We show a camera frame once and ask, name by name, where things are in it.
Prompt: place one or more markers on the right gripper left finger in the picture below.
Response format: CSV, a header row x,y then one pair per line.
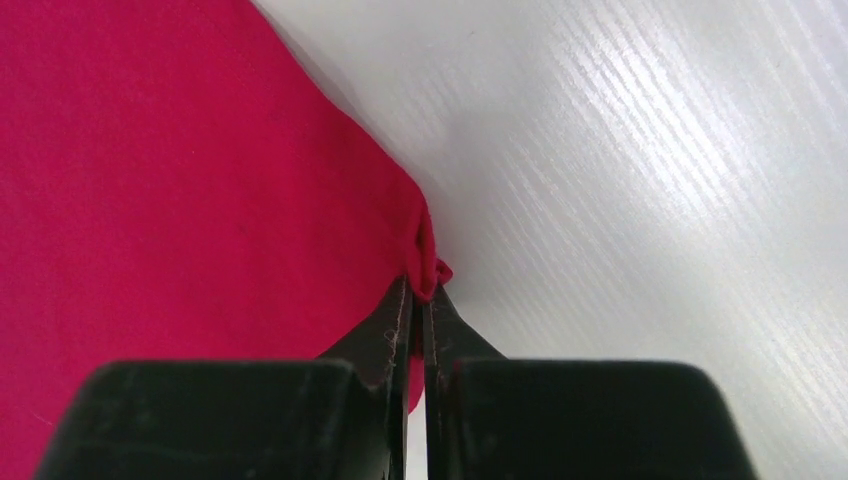
x,y
342,415

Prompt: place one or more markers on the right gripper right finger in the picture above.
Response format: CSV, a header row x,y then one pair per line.
x,y
491,417

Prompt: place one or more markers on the red t shirt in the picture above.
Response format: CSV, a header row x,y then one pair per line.
x,y
174,185

